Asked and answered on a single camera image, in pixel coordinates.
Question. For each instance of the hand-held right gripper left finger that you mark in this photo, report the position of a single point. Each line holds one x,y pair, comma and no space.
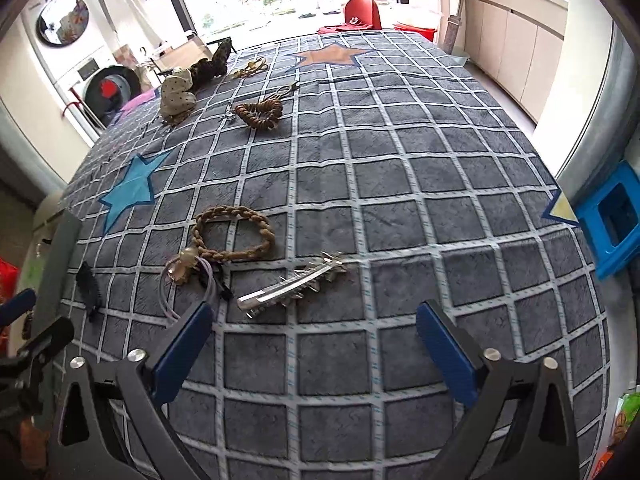
182,347

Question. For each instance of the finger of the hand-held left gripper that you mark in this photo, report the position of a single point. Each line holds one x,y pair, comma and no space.
50,335
17,305

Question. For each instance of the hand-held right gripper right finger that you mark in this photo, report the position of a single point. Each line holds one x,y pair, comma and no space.
447,355

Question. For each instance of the red bag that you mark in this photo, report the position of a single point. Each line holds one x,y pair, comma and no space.
7,275

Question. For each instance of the black beaded hair clip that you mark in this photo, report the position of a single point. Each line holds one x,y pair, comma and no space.
89,287

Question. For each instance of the silver spiked hair clip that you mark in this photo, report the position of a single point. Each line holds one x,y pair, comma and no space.
290,285

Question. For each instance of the green snack packet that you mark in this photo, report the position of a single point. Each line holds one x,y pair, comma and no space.
627,415

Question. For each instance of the orange snack packet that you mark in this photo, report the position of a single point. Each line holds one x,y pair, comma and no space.
604,465

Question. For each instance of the grey checkered star tablecloth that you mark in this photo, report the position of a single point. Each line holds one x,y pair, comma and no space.
350,185

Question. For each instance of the blue plastic stool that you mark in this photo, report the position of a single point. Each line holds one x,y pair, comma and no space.
590,215

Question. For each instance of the small silver earring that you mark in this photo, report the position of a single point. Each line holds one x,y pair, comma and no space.
230,115

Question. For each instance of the beige polka dot hair bow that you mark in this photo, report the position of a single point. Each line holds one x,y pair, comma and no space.
177,92

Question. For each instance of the dark patterned hair bow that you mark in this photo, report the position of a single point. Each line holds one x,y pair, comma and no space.
210,67

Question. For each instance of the silver metal pillar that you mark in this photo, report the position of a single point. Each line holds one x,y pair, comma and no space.
595,110

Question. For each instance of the white dryer with round door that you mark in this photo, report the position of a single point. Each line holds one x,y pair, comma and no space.
62,22

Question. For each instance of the light blue basin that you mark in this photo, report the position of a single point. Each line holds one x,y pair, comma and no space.
461,56

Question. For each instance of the black chair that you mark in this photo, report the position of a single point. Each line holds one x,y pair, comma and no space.
216,41

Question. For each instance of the beige cabinet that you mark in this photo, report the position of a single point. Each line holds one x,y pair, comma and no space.
515,45

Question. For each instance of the broom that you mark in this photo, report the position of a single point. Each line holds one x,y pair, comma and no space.
452,32

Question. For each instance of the red bucket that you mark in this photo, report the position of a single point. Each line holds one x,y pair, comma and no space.
417,31

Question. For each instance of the clear plastic basin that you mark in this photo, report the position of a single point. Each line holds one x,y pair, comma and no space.
415,14

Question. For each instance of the red chair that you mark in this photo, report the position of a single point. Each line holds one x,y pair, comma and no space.
362,10

